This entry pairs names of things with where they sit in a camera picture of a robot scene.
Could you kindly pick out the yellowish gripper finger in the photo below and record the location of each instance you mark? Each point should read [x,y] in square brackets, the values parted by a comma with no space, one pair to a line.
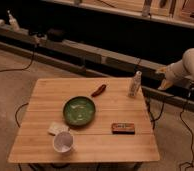
[165,84]

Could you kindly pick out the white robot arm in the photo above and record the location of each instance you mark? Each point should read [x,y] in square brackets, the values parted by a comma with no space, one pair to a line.
[175,72]

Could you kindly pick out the clear plastic bottle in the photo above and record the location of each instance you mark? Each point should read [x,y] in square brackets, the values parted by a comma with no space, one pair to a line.
[135,84]

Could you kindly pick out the white spray bottle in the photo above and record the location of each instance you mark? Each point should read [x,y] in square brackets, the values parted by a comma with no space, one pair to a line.
[13,22]

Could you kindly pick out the red chili pepper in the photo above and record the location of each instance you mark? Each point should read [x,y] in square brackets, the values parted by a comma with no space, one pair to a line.
[100,90]

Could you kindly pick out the brown rectangular box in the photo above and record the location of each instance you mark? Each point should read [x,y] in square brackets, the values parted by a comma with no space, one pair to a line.
[123,128]

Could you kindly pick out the white paper cup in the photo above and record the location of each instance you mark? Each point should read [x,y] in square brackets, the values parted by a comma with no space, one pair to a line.
[63,142]

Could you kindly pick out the small white sponge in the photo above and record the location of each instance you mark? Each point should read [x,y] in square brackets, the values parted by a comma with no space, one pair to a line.
[55,128]

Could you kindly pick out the black device on ledge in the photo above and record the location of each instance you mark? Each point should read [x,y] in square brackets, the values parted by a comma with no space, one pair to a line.
[56,35]

